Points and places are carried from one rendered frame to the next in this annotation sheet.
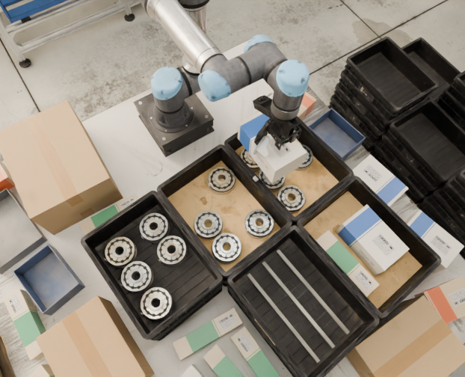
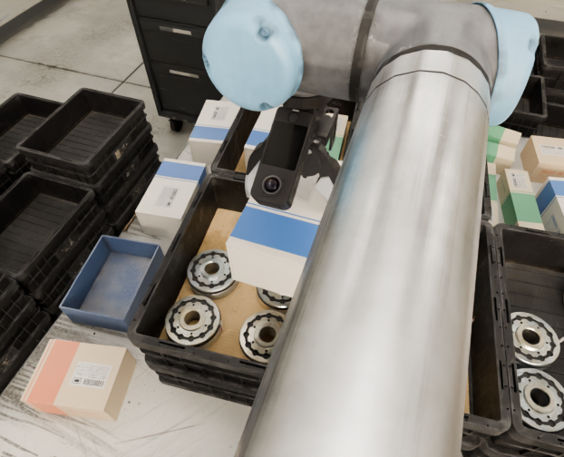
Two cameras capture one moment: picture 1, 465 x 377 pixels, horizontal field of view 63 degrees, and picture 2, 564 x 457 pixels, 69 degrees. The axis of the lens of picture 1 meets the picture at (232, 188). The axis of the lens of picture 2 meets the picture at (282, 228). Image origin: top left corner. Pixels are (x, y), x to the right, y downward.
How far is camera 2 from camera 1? 105 cm
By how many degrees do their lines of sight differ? 55
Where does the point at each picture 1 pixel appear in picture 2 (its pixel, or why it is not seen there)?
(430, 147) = (34, 234)
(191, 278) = (516, 291)
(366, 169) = (164, 204)
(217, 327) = not seen: hidden behind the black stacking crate
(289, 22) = not seen: outside the picture
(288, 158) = not seen: hidden behind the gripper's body
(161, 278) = not seen: outside the picture
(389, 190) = (181, 171)
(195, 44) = (460, 119)
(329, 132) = (108, 300)
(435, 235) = (212, 120)
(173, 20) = (443, 308)
